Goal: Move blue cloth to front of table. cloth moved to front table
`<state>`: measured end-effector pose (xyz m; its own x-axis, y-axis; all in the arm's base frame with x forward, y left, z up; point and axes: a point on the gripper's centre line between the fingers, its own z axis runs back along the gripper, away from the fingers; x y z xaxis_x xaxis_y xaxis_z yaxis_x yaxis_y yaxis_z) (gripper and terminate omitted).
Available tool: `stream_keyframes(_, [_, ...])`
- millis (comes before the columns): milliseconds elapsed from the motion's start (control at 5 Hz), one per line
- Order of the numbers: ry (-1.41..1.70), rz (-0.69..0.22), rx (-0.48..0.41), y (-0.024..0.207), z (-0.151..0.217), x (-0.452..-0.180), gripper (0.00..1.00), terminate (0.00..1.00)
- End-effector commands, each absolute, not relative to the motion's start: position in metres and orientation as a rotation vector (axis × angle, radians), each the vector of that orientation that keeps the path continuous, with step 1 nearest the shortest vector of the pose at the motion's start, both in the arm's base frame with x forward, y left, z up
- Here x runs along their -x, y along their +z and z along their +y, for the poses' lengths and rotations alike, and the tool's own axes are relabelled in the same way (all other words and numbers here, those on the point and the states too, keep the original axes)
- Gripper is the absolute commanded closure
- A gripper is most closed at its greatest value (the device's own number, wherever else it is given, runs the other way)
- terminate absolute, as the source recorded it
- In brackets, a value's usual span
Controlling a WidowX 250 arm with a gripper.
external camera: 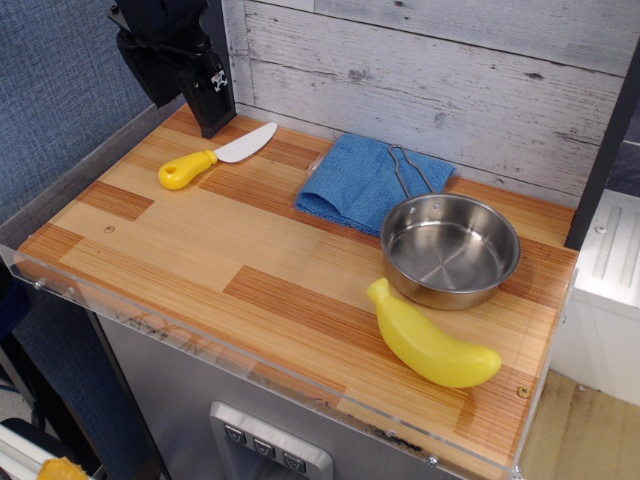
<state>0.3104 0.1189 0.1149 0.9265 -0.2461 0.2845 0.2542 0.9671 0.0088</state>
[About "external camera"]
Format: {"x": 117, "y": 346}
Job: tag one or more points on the yellow toy banana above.
{"x": 425, "y": 348}

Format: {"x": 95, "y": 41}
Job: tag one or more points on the blue towel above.
{"x": 361, "y": 179}

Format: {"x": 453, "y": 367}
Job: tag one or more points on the black vertical post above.
{"x": 610, "y": 46}

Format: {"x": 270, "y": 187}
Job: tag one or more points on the yellow handled toy knife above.
{"x": 178, "y": 173}

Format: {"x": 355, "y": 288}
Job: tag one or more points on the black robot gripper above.
{"x": 175, "y": 26}

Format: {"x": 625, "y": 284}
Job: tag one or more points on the white side cabinet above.
{"x": 597, "y": 343}

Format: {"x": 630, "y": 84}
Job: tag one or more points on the silver dispenser button panel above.
{"x": 250, "y": 448}

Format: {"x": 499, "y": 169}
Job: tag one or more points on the clear acrylic counter guard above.
{"x": 300, "y": 324}

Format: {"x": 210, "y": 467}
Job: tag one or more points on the small stainless steel pan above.
{"x": 443, "y": 250}

